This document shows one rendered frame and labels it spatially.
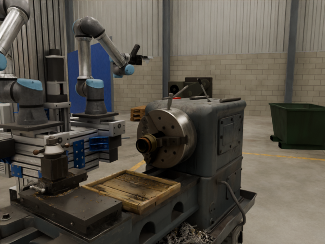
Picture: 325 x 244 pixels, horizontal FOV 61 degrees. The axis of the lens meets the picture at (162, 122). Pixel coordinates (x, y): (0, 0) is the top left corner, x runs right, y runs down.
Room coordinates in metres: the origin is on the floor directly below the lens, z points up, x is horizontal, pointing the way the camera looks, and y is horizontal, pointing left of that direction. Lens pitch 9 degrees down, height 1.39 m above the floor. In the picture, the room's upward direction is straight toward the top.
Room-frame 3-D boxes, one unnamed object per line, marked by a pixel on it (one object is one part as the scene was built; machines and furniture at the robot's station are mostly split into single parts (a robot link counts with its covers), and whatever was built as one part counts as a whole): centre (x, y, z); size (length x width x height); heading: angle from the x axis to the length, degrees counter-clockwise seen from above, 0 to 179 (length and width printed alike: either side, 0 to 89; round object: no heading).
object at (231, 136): (1.79, -0.23, 1.06); 0.59 x 0.48 x 0.39; 145
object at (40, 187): (1.02, 0.39, 0.99); 0.20 x 0.10 x 0.05; 145
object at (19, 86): (1.44, 0.70, 1.33); 0.13 x 0.12 x 0.14; 83
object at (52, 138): (1.00, 0.41, 1.17); 0.04 x 0.04 x 0.03
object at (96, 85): (1.89, 0.46, 1.33); 0.13 x 0.12 x 0.14; 41
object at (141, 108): (9.77, 0.54, 0.22); 1.25 x 0.86 x 0.44; 163
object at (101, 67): (8.04, 2.22, 1.18); 4.12 x 0.80 x 2.35; 32
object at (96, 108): (1.88, 0.46, 1.21); 0.15 x 0.15 x 0.10
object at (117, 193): (1.23, 0.15, 0.89); 0.36 x 0.30 x 0.04; 55
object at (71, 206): (0.96, 0.36, 0.95); 0.43 x 0.17 x 0.05; 55
